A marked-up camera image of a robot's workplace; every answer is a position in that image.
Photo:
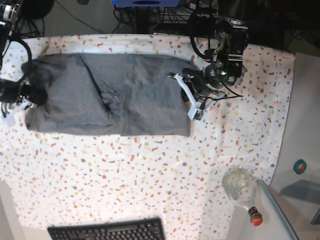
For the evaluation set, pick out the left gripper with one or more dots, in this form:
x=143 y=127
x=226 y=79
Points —
x=197 y=91

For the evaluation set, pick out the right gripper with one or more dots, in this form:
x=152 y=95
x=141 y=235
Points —
x=17 y=98

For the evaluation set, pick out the grey t-shirt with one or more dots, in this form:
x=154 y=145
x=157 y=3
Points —
x=105 y=94

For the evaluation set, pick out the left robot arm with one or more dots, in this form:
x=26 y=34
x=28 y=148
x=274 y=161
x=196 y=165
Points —
x=227 y=24

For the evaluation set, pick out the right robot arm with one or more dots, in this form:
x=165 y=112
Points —
x=11 y=41

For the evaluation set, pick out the terrazzo patterned tablecloth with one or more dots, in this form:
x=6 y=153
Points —
x=59 y=179

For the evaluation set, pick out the clear bottle with red cap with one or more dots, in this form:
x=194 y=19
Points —
x=240 y=187

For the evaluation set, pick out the blue box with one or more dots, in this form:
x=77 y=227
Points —
x=148 y=3

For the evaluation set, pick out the green tape roll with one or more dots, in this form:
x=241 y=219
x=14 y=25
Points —
x=300 y=166

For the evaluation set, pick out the grey laptop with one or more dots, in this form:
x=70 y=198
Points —
x=281 y=221

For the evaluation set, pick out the black keyboard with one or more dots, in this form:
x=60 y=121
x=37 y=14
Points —
x=145 y=229

